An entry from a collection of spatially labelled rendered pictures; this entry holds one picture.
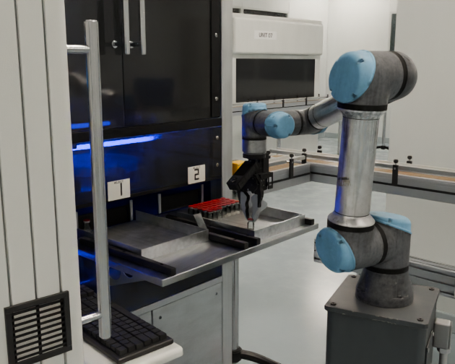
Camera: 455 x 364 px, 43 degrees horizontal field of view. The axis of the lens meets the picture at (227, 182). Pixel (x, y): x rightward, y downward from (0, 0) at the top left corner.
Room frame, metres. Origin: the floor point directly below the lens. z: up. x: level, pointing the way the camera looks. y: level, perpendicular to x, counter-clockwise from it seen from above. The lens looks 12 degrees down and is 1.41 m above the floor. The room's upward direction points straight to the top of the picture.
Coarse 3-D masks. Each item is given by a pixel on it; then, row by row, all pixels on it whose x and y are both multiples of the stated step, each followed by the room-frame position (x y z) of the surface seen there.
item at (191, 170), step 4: (188, 168) 1.97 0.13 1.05; (192, 168) 1.99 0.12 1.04; (196, 168) 2.00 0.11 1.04; (200, 168) 2.02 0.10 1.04; (204, 168) 2.03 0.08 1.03; (188, 172) 1.97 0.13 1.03; (192, 172) 1.99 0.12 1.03; (196, 172) 2.00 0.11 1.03; (200, 172) 2.02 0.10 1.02; (204, 172) 2.03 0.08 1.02; (188, 176) 1.97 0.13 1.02; (192, 176) 1.99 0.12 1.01; (196, 176) 2.00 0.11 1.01; (200, 176) 2.02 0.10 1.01; (204, 176) 2.03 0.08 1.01; (188, 180) 1.97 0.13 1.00; (192, 180) 1.99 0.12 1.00; (196, 180) 2.00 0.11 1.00; (200, 180) 2.02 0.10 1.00; (204, 180) 2.03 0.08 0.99
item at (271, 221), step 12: (180, 216) 1.88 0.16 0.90; (192, 216) 1.84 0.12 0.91; (240, 216) 1.95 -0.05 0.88; (264, 216) 1.95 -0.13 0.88; (276, 216) 1.92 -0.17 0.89; (288, 216) 1.89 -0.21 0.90; (300, 216) 1.83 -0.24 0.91; (228, 228) 1.73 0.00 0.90; (240, 228) 1.69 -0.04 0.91; (264, 228) 1.69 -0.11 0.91; (276, 228) 1.73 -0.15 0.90; (288, 228) 1.78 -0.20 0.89
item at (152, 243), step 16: (128, 224) 1.85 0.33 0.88; (144, 224) 1.85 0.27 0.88; (160, 224) 1.81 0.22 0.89; (176, 224) 1.76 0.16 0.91; (112, 240) 1.57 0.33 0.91; (128, 240) 1.66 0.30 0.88; (144, 240) 1.66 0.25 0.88; (160, 240) 1.66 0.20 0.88; (176, 240) 1.58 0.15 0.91; (192, 240) 1.62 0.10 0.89; (144, 256) 1.49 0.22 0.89
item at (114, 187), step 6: (120, 180) 1.76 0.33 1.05; (126, 180) 1.77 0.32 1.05; (108, 186) 1.72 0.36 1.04; (114, 186) 1.74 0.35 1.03; (120, 186) 1.75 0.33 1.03; (126, 186) 1.77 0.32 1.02; (108, 192) 1.72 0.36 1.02; (114, 192) 1.74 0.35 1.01; (120, 192) 1.75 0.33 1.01; (126, 192) 1.77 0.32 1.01; (108, 198) 1.72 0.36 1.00; (114, 198) 1.74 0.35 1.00; (120, 198) 1.75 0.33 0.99
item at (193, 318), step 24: (192, 288) 1.98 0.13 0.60; (216, 288) 2.08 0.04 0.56; (144, 312) 1.82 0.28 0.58; (168, 312) 1.90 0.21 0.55; (192, 312) 1.98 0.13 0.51; (216, 312) 2.08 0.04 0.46; (168, 336) 1.90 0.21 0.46; (192, 336) 1.98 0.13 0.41; (216, 336) 2.08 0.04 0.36; (192, 360) 1.98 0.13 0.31; (216, 360) 2.08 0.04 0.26
